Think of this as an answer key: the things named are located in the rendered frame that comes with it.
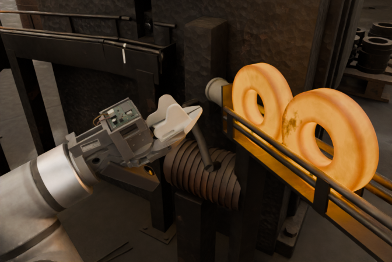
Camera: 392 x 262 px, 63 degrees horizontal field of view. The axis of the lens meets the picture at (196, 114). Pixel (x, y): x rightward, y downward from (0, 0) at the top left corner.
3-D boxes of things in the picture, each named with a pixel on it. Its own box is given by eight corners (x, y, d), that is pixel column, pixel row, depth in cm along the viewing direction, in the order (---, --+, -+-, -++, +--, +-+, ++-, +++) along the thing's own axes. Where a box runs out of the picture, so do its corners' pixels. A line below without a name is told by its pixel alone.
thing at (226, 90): (249, 124, 72) (251, 79, 68) (251, 125, 72) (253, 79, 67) (221, 132, 70) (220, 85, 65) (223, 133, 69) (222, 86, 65)
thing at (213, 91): (227, 98, 78) (227, 74, 76) (248, 111, 71) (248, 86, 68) (205, 103, 76) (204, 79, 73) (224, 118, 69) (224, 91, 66)
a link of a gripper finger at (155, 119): (193, 86, 52) (142, 112, 50) (203, 113, 56) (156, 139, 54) (185, 79, 54) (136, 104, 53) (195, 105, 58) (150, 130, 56)
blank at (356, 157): (300, 76, 51) (283, 79, 50) (391, 109, 38) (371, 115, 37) (293, 158, 58) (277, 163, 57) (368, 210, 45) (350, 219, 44)
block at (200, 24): (202, 95, 96) (203, 13, 84) (226, 102, 92) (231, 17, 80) (184, 111, 88) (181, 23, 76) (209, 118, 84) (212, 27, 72)
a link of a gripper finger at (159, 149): (186, 133, 50) (136, 162, 48) (189, 140, 51) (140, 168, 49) (175, 119, 54) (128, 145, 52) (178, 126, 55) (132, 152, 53)
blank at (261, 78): (245, 55, 64) (231, 57, 63) (300, 75, 51) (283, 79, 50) (244, 123, 71) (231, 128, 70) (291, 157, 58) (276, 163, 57)
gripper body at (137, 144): (146, 115, 46) (67, 158, 44) (166, 156, 51) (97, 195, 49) (131, 94, 52) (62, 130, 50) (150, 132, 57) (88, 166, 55)
